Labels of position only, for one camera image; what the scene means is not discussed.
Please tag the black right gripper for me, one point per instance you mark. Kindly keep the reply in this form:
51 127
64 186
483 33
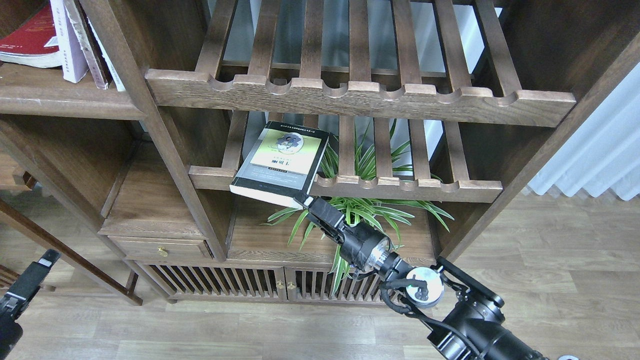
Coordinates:
361 245

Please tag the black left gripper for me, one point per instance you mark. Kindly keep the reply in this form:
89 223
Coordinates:
17 298

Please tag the black green cover book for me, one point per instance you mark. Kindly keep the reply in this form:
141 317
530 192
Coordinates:
282 164

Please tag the white lilac book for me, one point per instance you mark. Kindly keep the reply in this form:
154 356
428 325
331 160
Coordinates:
74 64

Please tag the red paperback book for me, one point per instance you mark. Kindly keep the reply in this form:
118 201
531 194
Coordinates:
35 43

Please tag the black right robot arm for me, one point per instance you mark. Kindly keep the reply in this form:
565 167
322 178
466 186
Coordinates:
464 317

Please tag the dark wooden bookshelf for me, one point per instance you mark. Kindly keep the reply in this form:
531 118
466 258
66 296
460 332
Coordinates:
485 91

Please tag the right slatted cabinet door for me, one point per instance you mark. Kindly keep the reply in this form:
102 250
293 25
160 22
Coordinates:
308 285

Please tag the slatted cabinet door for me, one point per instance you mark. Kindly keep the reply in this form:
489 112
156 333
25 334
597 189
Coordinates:
308 285
219 282

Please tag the green spider plant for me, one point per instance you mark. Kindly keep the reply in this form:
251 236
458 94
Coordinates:
362 210

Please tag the wooden drawer brass knob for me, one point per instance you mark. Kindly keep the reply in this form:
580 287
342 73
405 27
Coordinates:
162 248

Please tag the left slatted cabinet door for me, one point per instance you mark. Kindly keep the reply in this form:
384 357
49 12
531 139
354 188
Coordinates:
219 282

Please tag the white upright book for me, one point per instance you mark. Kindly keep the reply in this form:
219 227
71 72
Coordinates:
113 73

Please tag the worn brown upright book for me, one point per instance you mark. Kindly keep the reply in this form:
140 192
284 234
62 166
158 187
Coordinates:
91 51

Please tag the white curtain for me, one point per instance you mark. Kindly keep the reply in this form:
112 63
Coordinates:
604 153

